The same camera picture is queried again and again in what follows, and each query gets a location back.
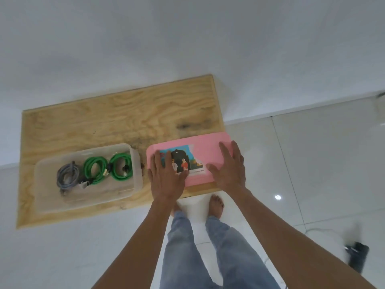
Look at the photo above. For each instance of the person's left hand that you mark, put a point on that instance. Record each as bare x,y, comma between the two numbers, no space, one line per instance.
167,183

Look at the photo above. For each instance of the person's right hand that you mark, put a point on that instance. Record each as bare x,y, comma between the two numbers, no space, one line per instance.
231,174

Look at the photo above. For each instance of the pink picture lid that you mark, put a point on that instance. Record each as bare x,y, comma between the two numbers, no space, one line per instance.
207,147

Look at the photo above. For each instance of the clear plastic container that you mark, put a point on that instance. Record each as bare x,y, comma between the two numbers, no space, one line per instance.
90,195

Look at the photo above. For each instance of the person's right forearm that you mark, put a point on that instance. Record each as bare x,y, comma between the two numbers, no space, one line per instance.
297,246

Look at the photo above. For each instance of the person's left forearm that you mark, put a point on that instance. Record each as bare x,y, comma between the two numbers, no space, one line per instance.
135,252

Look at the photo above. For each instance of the person's left foot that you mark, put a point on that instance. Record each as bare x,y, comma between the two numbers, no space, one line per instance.
176,209

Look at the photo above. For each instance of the person's foot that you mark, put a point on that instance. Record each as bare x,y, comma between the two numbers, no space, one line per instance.
176,209
216,206

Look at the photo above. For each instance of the person's right foot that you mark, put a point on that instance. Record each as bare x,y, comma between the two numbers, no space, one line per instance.
216,206

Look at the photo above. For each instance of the person's blue jeans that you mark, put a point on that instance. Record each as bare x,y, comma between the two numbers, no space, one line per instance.
234,252

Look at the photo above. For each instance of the white round floor object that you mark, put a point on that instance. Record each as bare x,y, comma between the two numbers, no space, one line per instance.
325,240

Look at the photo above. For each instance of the black floor object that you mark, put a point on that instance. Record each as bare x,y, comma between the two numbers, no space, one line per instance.
359,255

